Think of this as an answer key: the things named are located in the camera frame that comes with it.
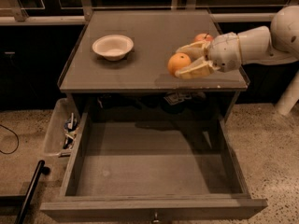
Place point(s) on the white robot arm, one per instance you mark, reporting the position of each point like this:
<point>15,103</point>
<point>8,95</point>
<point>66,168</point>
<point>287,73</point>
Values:
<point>273,45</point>

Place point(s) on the orange fruit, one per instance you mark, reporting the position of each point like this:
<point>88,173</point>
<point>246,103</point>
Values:
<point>178,61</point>

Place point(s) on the metal railing frame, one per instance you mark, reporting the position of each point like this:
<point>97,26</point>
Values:
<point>81,11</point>

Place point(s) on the clutter inside plastic bin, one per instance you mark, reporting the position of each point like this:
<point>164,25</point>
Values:
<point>70,131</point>

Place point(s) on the open grey top drawer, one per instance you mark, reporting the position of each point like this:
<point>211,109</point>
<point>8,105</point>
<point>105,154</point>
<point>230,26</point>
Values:
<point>152,170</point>

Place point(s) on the clear plastic bin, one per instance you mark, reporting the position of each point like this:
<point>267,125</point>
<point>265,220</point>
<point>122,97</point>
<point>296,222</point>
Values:
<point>54,138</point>

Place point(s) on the white bowl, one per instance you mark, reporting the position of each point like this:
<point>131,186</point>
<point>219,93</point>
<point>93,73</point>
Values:
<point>113,47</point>

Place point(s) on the red apple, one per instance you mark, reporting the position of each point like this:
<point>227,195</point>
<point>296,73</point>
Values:
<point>203,37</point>

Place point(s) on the black metal bar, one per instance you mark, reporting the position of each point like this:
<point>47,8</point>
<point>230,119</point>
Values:
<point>41,169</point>

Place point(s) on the grey wooden cabinet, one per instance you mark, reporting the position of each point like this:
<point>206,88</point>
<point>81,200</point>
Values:
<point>156,34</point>

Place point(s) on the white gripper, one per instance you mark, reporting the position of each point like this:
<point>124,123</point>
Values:
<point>224,51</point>

